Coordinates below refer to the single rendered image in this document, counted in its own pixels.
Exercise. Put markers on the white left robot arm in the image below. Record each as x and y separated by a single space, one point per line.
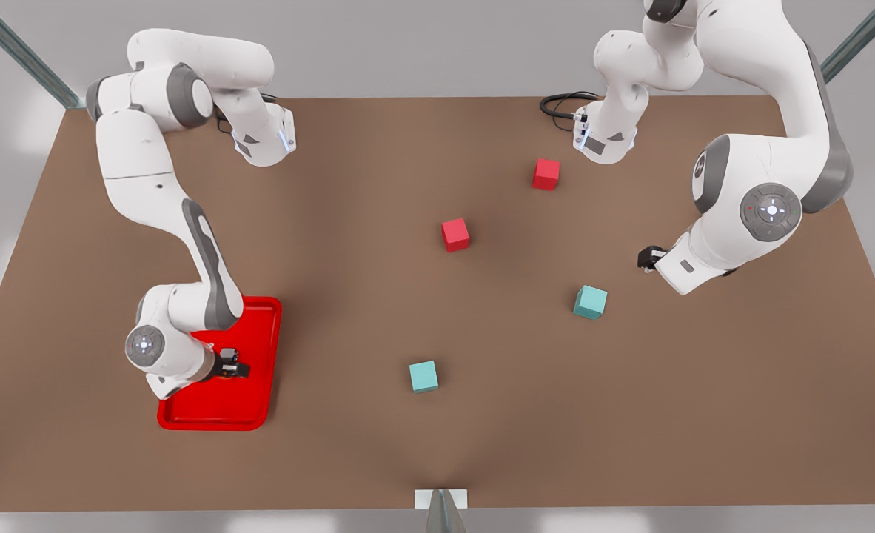
763 148

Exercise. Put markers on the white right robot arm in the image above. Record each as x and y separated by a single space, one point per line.
141 170

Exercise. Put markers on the red plastic tray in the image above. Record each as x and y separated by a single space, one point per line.
252 355

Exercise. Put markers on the teal cube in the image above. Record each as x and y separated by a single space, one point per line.
423 377
590 302

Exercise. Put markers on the red cube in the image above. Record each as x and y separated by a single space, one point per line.
455 234
546 175

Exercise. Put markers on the silver frame post with foot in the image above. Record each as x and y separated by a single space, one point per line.
443 508

